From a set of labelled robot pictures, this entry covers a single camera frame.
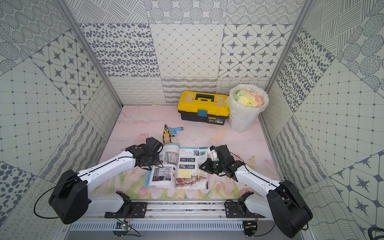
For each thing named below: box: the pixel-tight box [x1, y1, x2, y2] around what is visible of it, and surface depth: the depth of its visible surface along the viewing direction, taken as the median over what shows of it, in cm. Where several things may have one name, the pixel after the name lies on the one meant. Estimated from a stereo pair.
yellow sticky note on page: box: [178, 169, 192, 179], surface depth 88 cm
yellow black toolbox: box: [177, 91, 230, 126], surface depth 103 cm
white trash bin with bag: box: [225, 84, 270, 133], surface depth 91 cm
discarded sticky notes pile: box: [233, 89, 263, 108], surface depth 90 cm
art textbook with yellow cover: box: [143, 143, 209, 190], surface depth 86 cm
